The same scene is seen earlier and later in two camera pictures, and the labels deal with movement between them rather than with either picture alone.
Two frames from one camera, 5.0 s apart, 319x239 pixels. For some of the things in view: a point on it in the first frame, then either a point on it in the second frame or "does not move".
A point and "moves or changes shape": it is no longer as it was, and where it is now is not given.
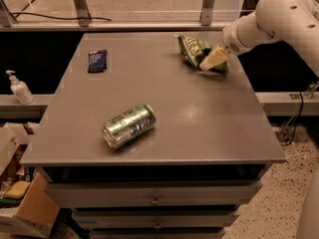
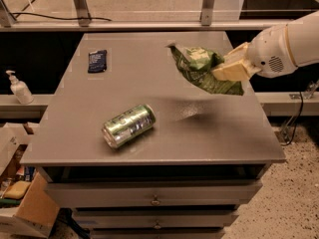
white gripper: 231,41 to 268,54
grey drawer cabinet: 188,174 does not move
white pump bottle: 20,89 does not move
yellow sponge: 17,189 does not move
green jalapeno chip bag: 193,51 moves or changes shape
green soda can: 128,125 does not move
